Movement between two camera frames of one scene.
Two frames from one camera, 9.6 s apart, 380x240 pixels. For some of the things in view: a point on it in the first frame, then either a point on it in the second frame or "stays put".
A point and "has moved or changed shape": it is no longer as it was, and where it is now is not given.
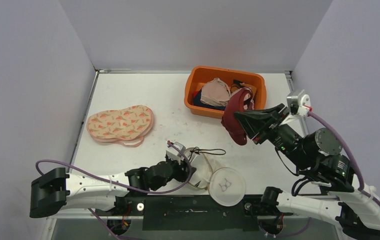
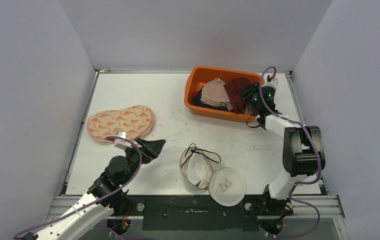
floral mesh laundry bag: (127, 126) stays put
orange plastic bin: (199, 75) stays put
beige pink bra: (216, 91) stays put
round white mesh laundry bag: (226, 186) stays put
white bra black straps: (195, 150) has moved or changed shape
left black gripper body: (178, 173) to (145, 158)
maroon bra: (229, 121) to (234, 87)
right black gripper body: (266, 127) to (249, 93)
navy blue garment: (197, 102) stays put
